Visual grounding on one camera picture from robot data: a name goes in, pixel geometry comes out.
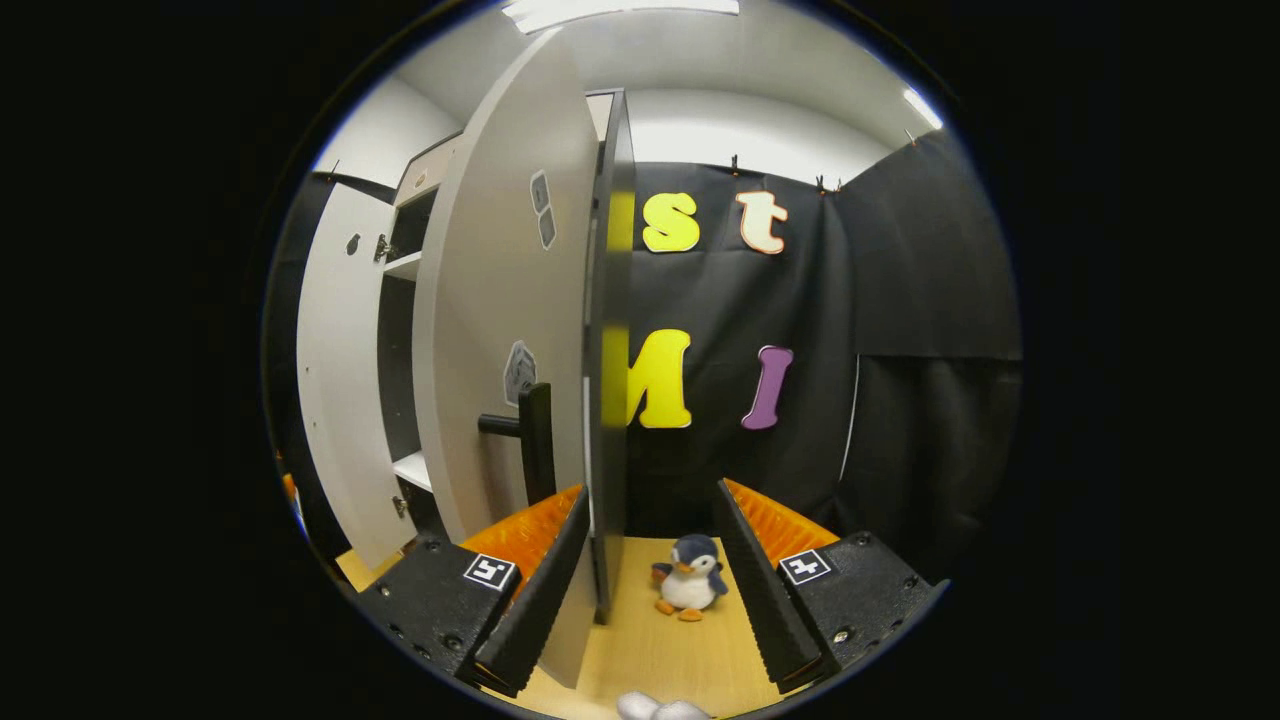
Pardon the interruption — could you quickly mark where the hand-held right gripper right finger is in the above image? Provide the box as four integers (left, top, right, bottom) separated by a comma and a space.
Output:
713, 479, 949, 693

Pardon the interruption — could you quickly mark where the black door handle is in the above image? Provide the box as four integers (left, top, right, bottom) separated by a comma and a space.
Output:
478, 383, 557, 506

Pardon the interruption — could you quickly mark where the beige cabinet drawer front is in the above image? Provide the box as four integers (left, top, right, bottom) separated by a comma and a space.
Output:
395, 135, 466, 206

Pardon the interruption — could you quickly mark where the penguin plush toy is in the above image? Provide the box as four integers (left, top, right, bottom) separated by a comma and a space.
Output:
651, 534, 730, 623

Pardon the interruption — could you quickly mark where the grey and beige cabinet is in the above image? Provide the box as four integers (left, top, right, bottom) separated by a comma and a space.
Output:
376, 88, 638, 626

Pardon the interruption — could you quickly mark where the beige cabinet door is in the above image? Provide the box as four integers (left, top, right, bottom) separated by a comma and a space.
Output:
412, 28, 603, 691
296, 182, 421, 571

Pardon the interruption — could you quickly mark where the black backdrop cloth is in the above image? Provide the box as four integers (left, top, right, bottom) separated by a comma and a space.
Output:
262, 128, 1024, 586

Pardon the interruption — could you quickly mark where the large ceiling light panel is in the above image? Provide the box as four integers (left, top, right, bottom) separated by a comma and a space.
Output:
500, 0, 741, 34

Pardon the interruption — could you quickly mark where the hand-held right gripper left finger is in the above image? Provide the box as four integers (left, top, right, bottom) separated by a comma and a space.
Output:
355, 484, 591, 698

